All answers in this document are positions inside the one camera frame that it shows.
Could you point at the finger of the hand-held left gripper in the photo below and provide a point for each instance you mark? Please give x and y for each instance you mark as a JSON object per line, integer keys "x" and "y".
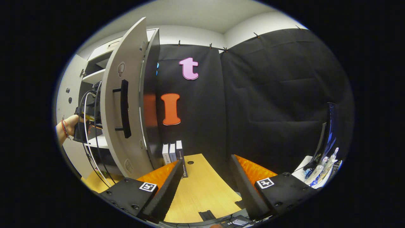
{"x": 96, "y": 124}

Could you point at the red wrist band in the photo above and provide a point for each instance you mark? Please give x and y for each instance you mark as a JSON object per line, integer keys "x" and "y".
{"x": 65, "y": 129}

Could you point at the black device with white label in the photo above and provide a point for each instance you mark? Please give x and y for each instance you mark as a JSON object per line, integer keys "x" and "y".
{"x": 240, "y": 221}

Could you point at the white cabinet body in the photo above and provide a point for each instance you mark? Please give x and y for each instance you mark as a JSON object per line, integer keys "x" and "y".
{"x": 93, "y": 76}

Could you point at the grey upright box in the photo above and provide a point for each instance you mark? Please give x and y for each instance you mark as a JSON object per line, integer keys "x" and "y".
{"x": 172, "y": 152}

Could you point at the small clear bottle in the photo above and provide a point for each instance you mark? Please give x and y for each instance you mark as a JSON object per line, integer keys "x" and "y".
{"x": 334, "y": 153}
{"x": 317, "y": 172}

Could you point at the black computer monitor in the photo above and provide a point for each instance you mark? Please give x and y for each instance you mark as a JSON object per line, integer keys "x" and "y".
{"x": 329, "y": 133}

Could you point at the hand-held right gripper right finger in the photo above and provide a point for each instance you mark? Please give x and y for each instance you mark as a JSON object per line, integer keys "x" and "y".
{"x": 245, "y": 193}

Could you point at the white upright box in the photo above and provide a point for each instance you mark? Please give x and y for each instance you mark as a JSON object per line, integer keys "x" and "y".
{"x": 166, "y": 153}

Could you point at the black backdrop cloth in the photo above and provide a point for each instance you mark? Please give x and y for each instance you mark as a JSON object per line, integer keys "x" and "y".
{"x": 253, "y": 104}

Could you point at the white cabinet door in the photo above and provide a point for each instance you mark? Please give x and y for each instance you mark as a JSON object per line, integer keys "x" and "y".
{"x": 126, "y": 47}

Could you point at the black upright box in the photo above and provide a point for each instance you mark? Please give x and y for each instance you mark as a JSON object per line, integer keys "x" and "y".
{"x": 180, "y": 155}

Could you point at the black bracket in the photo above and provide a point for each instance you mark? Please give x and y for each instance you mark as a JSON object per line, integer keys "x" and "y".
{"x": 207, "y": 215}

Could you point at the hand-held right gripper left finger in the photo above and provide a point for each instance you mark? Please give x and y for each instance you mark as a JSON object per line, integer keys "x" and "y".
{"x": 167, "y": 196}

